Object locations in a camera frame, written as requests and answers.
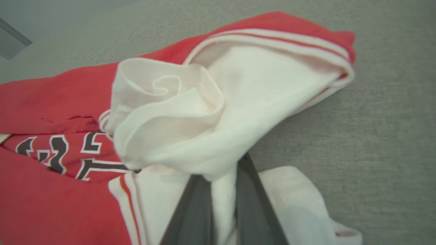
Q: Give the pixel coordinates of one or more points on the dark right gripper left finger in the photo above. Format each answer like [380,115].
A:
[190,217]

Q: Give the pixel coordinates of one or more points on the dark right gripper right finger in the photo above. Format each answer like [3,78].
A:
[253,211]

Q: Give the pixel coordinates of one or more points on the red and white garment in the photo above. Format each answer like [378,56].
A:
[51,102]

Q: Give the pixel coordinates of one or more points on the grey metal frame post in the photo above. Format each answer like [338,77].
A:
[12,42]

